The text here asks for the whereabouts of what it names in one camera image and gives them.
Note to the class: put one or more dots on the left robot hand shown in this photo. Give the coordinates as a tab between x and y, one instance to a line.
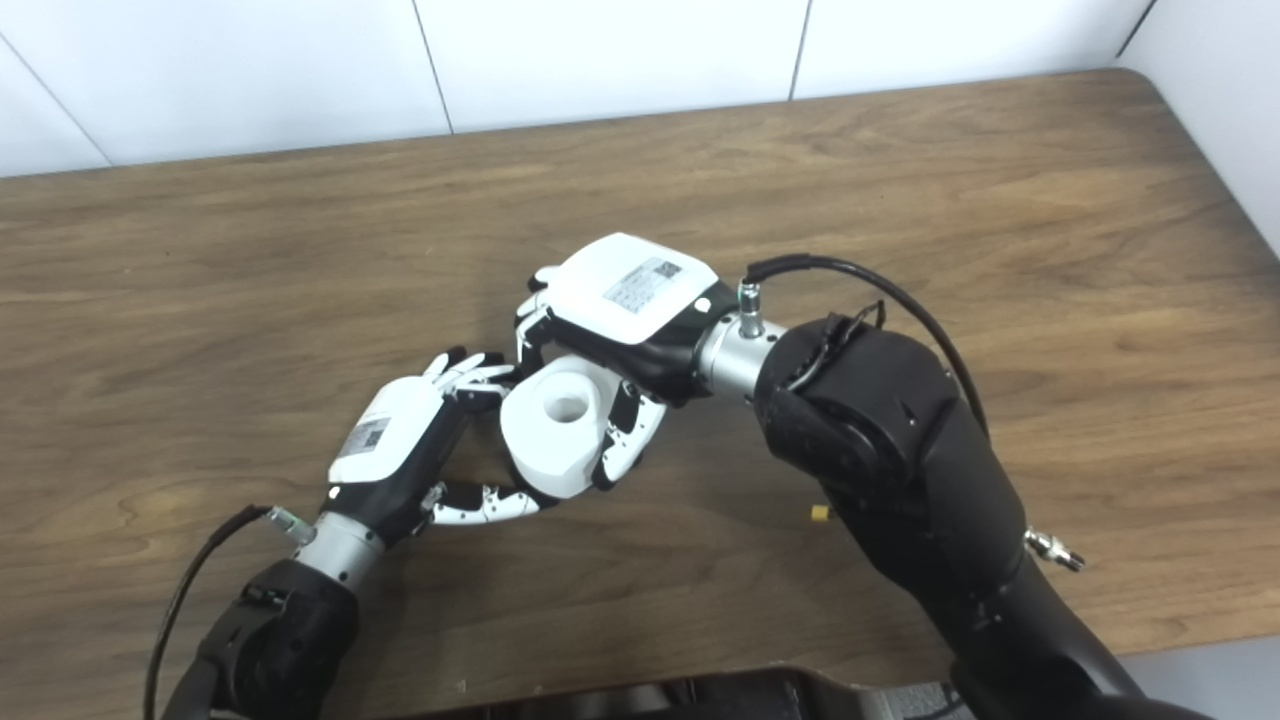
395	450

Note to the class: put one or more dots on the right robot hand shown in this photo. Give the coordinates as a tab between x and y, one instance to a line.
640	310

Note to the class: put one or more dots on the round white piece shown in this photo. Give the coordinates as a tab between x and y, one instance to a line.
555	425

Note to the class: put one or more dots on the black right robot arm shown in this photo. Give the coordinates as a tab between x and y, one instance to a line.
900	480

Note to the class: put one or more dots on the black robot torso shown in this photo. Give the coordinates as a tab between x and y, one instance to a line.
700	697

